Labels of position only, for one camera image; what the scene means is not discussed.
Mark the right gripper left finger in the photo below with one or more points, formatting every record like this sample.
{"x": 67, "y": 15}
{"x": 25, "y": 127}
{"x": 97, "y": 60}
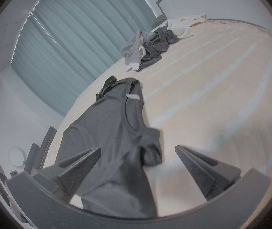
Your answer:
{"x": 78, "y": 173}

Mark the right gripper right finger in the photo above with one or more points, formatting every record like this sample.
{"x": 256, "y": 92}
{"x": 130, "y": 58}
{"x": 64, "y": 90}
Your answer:
{"x": 199, "y": 172}

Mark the grey bedside table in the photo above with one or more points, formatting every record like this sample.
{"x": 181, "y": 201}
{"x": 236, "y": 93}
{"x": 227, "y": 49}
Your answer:
{"x": 159, "y": 20}

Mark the bed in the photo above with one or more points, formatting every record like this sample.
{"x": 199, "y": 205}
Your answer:
{"x": 210, "y": 80}

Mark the pile of clothes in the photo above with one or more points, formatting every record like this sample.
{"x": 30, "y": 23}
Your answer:
{"x": 155, "y": 46}

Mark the white printed pillow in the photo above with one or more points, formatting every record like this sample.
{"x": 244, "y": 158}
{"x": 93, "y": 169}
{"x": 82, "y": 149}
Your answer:
{"x": 193, "y": 18}

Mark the black T-shirt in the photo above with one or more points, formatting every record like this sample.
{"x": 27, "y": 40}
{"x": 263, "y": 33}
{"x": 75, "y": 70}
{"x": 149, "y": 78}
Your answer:
{"x": 112, "y": 132}

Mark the blue-green curtain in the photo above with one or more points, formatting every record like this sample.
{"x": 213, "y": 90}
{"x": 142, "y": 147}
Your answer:
{"x": 90, "y": 25}
{"x": 47, "y": 68}

